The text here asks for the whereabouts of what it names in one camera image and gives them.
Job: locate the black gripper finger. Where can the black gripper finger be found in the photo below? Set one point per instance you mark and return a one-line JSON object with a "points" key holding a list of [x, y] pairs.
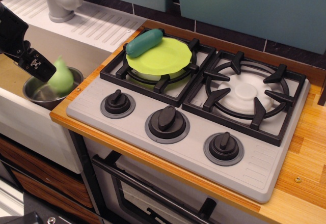
{"points": [[37, 65]]}

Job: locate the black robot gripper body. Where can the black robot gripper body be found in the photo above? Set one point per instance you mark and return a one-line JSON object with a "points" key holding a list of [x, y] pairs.
{"points": [[13, 30]]}

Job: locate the light green toy pear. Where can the light green toy pear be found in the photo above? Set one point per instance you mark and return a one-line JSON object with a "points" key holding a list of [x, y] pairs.
{"points": [[62, 80]]}

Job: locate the dark green toy cucumber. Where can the dark green toy cucumber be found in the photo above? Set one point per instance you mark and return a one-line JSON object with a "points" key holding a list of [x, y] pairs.
{"points": [[144, 42]]}

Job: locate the white toy sink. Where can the white toy sink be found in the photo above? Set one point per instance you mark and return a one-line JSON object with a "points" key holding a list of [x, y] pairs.
{"points": [[84, 43]]}

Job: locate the lime green plastic plate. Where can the lime green plastic plate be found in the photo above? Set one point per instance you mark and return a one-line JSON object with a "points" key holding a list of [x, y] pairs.
{"points": [[168, 56]]}

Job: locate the small steel saucepan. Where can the small steel saucepan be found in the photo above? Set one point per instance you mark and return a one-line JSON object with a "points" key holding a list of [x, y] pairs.
{"points": [[41, 94]]}

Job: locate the black left stove knob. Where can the black left stove knob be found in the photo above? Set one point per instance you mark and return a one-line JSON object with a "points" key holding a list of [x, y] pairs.
{"points": [[117, 105]]}

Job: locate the black stove knob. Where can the black stove knob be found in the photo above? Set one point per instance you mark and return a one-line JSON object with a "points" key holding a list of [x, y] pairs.
{"points": [[117, 105], [224, 149], [167, 125]]}

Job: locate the wooden drawer front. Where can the wooden drawer front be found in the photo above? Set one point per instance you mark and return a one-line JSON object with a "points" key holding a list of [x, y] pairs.
{"points": [[48, 172]]}

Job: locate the black left burner grate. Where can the black left burner grate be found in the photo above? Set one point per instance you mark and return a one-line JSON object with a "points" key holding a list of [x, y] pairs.
{"points": [[169, 88]]}

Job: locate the black burner grate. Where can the black burner grate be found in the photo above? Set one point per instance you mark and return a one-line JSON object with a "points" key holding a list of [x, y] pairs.
{"points": [[248, 96], [169, 88]]}

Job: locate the black middle stove knob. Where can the black middle stove knob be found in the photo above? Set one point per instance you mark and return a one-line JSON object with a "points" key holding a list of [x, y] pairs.
{"points": [[167, 125]]}

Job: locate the toy oven door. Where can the toy oven door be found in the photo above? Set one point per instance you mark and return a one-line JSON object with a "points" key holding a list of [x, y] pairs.
{"points": [[150, 197]]}

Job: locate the grey toy stove top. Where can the grey toy stove top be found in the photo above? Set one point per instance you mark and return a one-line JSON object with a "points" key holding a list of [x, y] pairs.
{"points": [[254, 176]]}

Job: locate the black right stove knob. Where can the black right stove knob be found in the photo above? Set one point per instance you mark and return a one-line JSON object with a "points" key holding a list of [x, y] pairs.
{"points": [[224, 149]]}

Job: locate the black right burner grate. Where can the black right burner grate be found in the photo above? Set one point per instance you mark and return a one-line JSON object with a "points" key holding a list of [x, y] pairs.
{"points": [[248, 96]]}

